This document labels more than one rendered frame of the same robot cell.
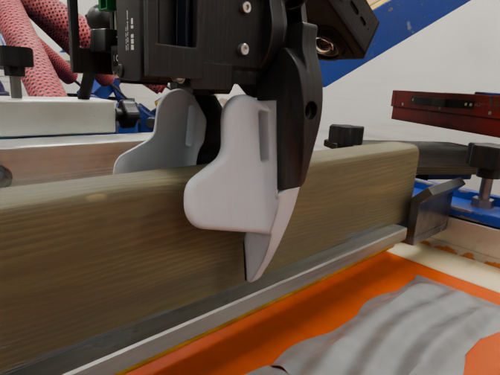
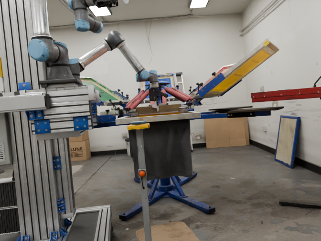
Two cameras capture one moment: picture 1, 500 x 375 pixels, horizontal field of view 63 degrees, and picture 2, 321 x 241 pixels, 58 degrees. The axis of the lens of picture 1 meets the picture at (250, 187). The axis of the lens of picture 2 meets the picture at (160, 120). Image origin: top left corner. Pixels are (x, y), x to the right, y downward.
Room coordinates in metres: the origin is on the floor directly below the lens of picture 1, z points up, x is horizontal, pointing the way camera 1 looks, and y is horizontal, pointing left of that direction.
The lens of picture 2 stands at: (-1.61, -1.80, 1.06)
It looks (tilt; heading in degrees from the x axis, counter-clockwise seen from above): 3 degrees down; 45
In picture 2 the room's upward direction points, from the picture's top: 5 degrees counter-clockwise
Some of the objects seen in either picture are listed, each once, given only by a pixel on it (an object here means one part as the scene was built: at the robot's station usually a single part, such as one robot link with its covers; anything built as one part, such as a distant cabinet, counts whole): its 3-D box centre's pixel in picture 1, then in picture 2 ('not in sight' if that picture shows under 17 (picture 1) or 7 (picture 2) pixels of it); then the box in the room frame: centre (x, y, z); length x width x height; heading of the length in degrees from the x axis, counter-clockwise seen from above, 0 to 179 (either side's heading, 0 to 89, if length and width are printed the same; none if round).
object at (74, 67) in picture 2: not in sight; (71, 66); (-0.43, 0.29, 1.42); 0.13 x 0.12 x 0.14; 56
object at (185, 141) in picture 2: not in sight; (160, 150); (-0.14, -0.34, 0.74); 0.45 x 0.03 x 0.43; 134
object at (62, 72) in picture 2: not in sight; (60, 73); (-0.73, -0.11, 1.31); 0.15 x 0.15 x 0.10
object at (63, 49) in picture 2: not in sight; (58, 54); (-0.74, -0.11, 1.42); 0.13 x 0.12 x 0.14; 27
